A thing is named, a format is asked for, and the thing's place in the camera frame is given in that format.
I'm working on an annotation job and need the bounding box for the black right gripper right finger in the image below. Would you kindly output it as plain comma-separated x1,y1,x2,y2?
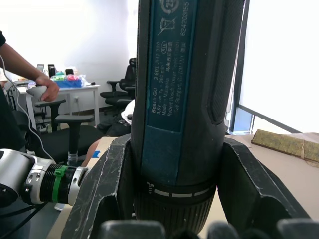
216,137,315,239

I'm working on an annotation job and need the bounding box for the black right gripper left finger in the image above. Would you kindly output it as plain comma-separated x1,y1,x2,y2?
61,134,137,239

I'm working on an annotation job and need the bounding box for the dark blue electric screwdriver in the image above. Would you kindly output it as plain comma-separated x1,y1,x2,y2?
131,0,246,236

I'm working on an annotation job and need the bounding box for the grey handheld controller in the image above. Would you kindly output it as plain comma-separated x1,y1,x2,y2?
26,85,48,100

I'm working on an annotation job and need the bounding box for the person's bare hand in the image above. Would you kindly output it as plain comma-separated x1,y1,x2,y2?
34,74,61,103

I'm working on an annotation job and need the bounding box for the olive cloth-bound case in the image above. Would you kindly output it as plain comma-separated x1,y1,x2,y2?
250,129,319,168

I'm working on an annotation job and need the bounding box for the black office chair with armrests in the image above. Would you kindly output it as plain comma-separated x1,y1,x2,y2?
24,99,107,165

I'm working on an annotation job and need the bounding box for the white hard hat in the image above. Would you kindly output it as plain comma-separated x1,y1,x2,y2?
120,100,135,124

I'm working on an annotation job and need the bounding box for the white desk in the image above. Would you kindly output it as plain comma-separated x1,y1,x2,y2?
14,81,102,128

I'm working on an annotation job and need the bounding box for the blue tray of colourful items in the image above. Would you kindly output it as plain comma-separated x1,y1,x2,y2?
50,70,85,88

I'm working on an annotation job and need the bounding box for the person's black-clad torso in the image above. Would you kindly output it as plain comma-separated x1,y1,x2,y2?
0,29,27,153

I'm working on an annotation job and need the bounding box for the black high-back office chair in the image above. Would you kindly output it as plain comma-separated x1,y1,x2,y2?
106,57,138,100

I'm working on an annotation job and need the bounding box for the green cable tie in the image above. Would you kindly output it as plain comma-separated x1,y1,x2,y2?
52,166,68,203

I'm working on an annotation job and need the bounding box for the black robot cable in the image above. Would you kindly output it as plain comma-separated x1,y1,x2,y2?
0,200,47,236

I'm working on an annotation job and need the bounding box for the dark window frame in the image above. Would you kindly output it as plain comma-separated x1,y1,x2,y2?
228,0,304,135

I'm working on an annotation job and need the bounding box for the thin white cable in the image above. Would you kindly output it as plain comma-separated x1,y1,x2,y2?
0,54,58,164

